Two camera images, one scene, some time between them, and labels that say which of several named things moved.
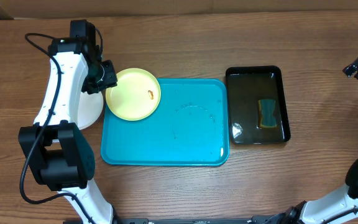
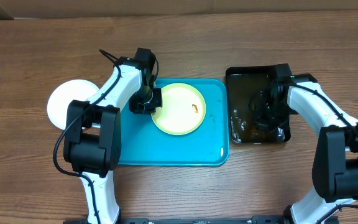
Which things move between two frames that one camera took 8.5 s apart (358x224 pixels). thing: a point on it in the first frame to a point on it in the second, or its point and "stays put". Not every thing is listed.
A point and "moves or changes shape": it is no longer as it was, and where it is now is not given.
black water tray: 246,86 stays put
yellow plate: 136,96 moves or changes shape
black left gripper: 110,81 to 136,108
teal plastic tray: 190,127 stays put
